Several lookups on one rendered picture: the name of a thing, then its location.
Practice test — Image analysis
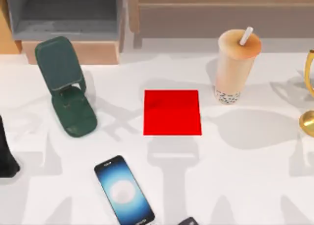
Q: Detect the flat red square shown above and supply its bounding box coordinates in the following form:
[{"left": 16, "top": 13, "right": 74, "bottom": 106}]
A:
[{"left": 143, "top": 89, "right": 202, "bottom": 137}]

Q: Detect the bubble tea cup with straw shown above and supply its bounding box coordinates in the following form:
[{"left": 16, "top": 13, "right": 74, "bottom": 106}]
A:
[{"left": 215, "top": 26, "right": 262, "bottom": 105}]

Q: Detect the black smartphone with blue screen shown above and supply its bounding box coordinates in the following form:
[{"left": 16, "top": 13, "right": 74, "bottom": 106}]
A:
[{"left": 94, "top": 155, "right": 156, "bottom": 225}]

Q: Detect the dark green phone stand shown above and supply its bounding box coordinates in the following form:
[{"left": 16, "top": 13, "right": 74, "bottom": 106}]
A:
[{"left": 34, "top": 36, "right": 98, "bottom": 138}]

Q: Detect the pale wooden drawer front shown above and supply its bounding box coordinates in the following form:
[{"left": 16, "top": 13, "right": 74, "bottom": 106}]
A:
[{"left": 22, "top": 40, "right": 121, "bottom": 65}]

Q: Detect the wooden cupboard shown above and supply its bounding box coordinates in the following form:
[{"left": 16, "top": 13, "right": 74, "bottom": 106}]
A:
[{"left": 128, "top": 0, "right": 314, "bottom": 49}]

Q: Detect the dark grey object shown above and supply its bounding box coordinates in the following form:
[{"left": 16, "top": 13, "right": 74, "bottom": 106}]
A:
[{"left": 177, "top": 217, "right": 200, "bottom": 225}]

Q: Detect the gold trophy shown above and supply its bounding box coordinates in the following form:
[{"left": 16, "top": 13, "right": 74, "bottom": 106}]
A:
[{"left": 299, "top": 49, "right": 314, "bottom": 138}]

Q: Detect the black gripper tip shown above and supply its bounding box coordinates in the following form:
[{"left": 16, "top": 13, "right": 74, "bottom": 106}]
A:
[{"left": 0, "top": 115, "right": 20, "bottom": 178}]

